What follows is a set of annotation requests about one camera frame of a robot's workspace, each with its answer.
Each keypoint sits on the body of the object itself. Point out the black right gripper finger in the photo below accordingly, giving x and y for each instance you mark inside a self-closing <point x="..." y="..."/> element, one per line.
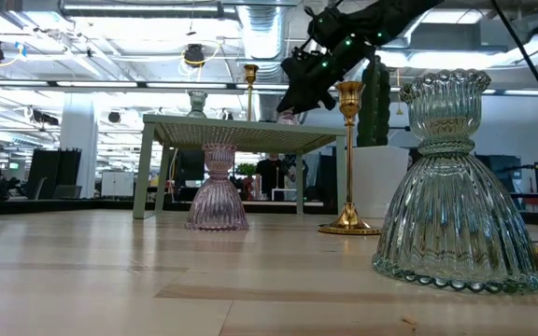
<point x="329" y="98"/>
<point x="299" y="99"/>

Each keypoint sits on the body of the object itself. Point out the pink ribbed glass candle holder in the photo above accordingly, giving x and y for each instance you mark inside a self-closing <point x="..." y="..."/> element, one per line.
<point x="217" y="200"/>
<point x="288" y="119"/>

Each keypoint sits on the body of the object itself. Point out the black office partition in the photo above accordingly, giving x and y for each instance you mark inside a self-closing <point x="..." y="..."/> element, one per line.
<point x="54" y="172"/>

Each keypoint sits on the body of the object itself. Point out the silver ventilation duct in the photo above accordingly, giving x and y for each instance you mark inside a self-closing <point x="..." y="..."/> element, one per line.
<point x="264" y="37"/>

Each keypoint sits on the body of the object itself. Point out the white storage cabinet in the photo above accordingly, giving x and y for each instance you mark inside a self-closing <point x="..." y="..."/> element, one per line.
<point x="117" y="183"/>

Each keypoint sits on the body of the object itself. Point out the gold metal candlestick holder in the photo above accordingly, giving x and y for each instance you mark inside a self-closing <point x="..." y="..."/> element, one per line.
<point x="250" y="72"/>
<point x="349" y="98"/>

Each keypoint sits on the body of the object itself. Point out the white hexagonal plant pot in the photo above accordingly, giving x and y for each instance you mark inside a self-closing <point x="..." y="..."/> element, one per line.
<point x="376" y="182"/>

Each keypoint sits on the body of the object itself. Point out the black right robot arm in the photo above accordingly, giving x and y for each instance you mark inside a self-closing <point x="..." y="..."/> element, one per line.
<point x="390" y="18"/>

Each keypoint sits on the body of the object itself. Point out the black machine stand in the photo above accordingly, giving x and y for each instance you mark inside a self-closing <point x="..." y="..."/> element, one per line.
<point x="507" y="177"/>

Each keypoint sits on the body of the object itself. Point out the green perforated metal shelf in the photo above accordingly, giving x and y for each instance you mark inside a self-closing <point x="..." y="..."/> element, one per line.
<point x="250" y="133"/>

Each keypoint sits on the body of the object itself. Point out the long ceiling light strip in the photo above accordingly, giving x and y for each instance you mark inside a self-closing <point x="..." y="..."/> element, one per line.
<point x="96" y="84"/>

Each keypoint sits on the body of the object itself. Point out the tall green cactus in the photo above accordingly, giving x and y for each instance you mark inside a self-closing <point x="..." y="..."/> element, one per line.
<point x="374" y="116"/>

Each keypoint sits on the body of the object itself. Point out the person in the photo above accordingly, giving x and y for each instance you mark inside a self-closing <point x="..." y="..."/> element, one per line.
<point x="271" y="175"/>

